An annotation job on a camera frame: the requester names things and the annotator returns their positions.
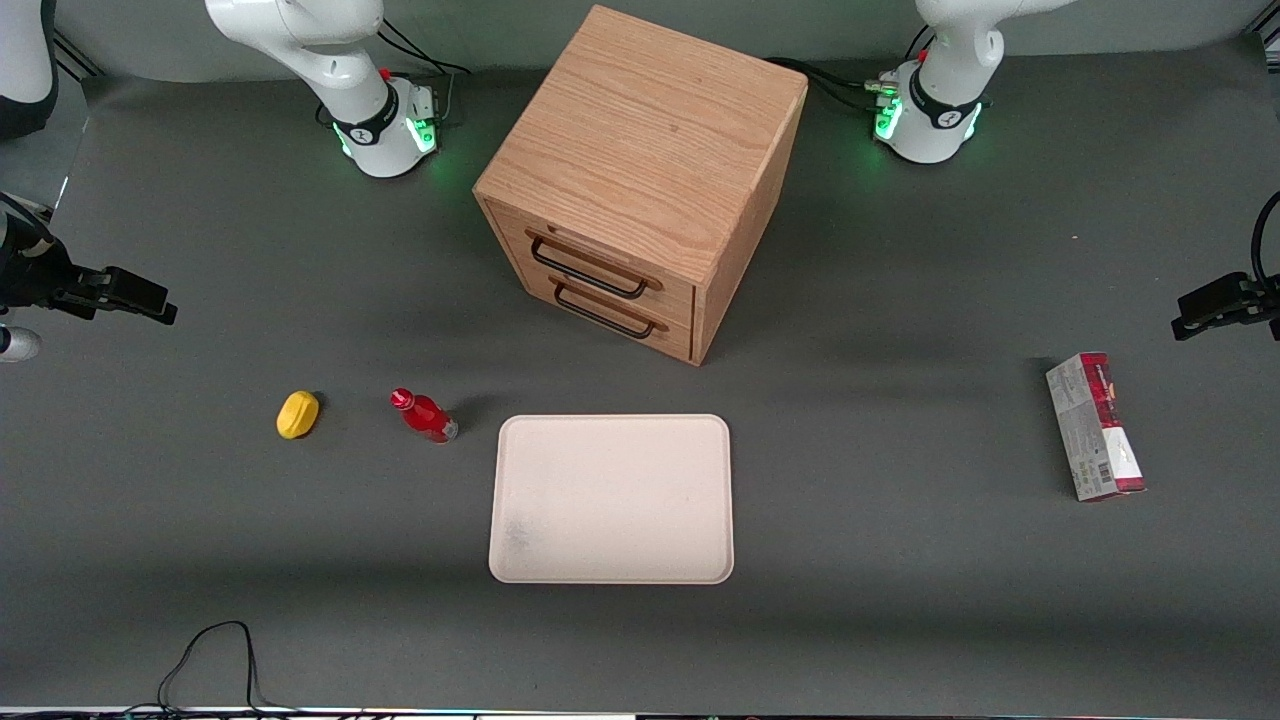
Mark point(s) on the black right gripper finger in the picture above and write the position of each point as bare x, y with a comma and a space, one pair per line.
78, 298
140, 295

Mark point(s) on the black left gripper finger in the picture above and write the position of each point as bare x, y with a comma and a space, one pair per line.
1265, 310
1212, 305

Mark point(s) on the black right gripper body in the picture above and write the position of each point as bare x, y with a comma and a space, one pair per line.
38, 279

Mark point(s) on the red coke bottle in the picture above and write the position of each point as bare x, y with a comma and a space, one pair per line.
424, 413

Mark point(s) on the cream plastic tray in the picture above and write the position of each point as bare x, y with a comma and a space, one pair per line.
610, 500

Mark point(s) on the red plaid cardboard box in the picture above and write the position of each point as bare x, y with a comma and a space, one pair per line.
1095, 430

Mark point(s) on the yellow toy lemon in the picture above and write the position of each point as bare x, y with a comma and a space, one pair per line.
297, 415

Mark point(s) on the wooden drawer front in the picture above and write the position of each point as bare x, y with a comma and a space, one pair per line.
640, 330
600, 262

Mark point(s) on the wooden drawer cabinet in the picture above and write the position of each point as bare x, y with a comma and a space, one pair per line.
640, 140

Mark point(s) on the aluminium frame rail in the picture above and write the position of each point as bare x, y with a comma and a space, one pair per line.
78, 55
1266, 40

